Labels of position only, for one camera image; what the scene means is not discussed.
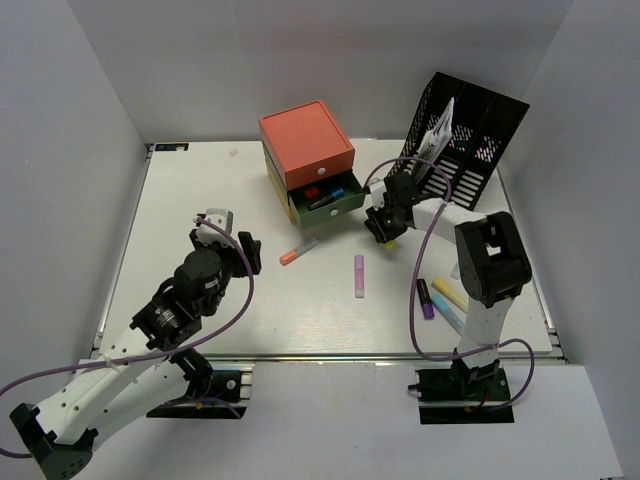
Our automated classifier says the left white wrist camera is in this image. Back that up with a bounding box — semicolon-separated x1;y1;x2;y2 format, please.
194;208;233;244

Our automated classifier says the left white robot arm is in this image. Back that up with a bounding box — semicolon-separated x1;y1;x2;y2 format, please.
10;219;261;479

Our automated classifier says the yellow bottom drawer box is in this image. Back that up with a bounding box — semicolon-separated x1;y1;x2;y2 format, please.
266;164;298;224

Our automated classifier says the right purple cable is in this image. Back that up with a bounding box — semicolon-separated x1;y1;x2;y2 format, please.
362;157;535;414

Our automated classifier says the coral top drawer box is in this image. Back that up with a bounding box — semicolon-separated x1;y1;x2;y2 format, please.
259;100;355;190

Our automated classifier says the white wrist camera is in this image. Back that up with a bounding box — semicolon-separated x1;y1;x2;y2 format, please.
366;178;387;211
194;208;233;244

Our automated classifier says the green drawer box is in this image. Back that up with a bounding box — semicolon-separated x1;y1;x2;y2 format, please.
263;148;365;229

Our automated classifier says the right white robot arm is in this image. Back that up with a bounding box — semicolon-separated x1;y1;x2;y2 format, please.
365;172;532;399

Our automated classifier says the black three-slot file holder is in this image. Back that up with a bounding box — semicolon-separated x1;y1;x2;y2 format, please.
391;72;530;210

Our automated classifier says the black blue highlighter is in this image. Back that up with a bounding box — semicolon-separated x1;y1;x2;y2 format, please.
308;187;345;211

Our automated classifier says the purple cable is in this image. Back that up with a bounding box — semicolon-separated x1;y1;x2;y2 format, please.
0;217;257;459
362;157;535;414

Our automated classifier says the black purple highlighter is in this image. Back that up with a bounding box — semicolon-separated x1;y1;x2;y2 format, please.
416;278;435;320

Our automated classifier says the pastel blue highlighter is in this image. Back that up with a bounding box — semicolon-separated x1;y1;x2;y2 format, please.
431;294;464;335

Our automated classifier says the white printed paper booklet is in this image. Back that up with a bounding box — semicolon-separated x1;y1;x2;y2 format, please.
410;97;455;187

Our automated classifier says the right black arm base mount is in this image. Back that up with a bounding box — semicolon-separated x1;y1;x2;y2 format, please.
407;359;515;425

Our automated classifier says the black label sticker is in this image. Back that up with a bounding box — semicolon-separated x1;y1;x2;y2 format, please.
154;143;189;152

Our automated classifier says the pastel yellow highlighter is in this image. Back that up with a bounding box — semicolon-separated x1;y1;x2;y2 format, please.
431;277;468;313

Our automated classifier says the pastel purple highlighter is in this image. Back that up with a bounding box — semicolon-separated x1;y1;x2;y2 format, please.
354;255;365;298

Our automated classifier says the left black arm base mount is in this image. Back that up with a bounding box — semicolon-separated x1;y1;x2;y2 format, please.
146;349;251;420

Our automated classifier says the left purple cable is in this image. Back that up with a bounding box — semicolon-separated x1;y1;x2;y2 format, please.
0;217;257;459

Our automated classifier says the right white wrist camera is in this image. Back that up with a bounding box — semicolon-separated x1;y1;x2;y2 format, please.
366;178;387;211

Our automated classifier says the orange grey highlighter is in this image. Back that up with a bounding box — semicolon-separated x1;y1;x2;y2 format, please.
279;237;319;266

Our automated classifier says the black orange highlighter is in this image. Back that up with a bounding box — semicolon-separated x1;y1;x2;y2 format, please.
303;186;321;200

